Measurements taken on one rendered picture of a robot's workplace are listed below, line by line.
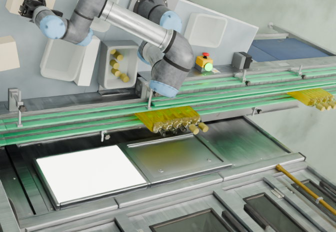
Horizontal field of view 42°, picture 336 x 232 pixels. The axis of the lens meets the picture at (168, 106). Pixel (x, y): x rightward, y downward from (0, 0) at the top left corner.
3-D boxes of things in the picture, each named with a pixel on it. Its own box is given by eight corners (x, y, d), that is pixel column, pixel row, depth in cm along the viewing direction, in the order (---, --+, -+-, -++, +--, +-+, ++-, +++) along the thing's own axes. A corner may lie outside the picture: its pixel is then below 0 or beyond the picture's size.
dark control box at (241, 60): (230, 63, 265) (239, 69, 259) (233, 51, 261) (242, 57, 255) (240, 63, 269) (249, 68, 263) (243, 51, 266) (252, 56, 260)
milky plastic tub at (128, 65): (97, 82, 221) (104, 89, 215) (101, 40, 211) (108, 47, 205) (127, 79, 230) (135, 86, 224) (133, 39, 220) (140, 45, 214)
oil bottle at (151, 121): (134, 114, 227) (153, 135, 212) (135, 104, 225) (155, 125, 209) (143, 113, 230) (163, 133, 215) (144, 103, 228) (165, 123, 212)
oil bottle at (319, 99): (292, 92, 289) (324, 112, 269) (294, 84, 287) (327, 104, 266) (298, 91, 292) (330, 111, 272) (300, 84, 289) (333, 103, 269)
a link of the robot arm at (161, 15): (174, 10, 211) (189, 20, 201) (161, 34, 215) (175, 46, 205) (156, 1, 203) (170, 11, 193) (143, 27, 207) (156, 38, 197)
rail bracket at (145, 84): (139, 102, 225) (151, 114, 216) (143, 72, 217) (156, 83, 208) (144, 101, 226) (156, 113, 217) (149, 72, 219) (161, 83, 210)
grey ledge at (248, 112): (175, 117, 257) (186, 126, 249) (178, 104, 253) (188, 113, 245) (288, 100, 307) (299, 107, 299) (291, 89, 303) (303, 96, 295)
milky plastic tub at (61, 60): (33, 68, 202) (39, 76, 195) (48, 23, 195) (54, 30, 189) (68, 75, 212) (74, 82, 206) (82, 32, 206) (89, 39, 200)
